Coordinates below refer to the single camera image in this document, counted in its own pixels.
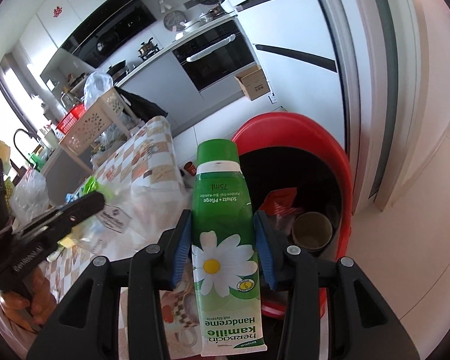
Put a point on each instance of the sliding door frame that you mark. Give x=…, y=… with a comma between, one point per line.
x=360, y=82

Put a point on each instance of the green plastic bag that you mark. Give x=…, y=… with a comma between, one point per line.
x=93, y=186

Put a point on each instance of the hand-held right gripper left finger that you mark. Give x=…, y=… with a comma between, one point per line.
x=182, y=251

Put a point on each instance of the black built-in oven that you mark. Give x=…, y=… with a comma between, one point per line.
x=213, y=56

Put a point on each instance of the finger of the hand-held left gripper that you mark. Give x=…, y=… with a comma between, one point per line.
x=78, y=210

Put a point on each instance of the red plastic basket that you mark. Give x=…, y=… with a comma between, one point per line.
x=71, y=120

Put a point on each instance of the red snack wrapper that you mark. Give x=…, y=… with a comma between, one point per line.
x=279, y=200

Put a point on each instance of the paper cup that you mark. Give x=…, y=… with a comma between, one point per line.
x=311, y=232

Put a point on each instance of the clear plastic bag on counter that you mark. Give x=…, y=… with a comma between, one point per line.
x=97, y=86

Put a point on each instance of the clear plastic wrapper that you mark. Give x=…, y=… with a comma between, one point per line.
x=146, y=210

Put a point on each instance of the black jacket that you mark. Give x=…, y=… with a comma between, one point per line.
x=142, y=107

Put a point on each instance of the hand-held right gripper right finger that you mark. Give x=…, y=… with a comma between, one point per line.
x=264, y=251

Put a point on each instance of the steel pot with lid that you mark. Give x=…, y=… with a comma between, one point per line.
x=212, y=14

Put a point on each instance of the person's left hand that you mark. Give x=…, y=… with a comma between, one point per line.
x=33, y=303

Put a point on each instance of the beige perforated chair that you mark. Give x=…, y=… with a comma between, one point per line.
x=93, y=120

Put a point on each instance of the kitchen faucet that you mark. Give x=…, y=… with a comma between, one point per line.
x=22, y=135

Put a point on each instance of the black cooking pot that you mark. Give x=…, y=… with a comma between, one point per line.
x=148, y=48

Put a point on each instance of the red paper decal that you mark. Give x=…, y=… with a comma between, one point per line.
x=57, y=11

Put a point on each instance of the cardboard box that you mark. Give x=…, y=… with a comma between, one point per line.
x=253, y=82

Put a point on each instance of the large clear plastic bag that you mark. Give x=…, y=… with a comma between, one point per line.
x=28, y=198

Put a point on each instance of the white refrigerator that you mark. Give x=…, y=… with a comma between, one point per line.
x=292, y=22

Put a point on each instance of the red round stool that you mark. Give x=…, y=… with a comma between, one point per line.
x=285, y=127

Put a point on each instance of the green hand cream tube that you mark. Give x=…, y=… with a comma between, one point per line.
x=221, y=202

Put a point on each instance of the small brown cup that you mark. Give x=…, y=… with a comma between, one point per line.
x=189, y=168

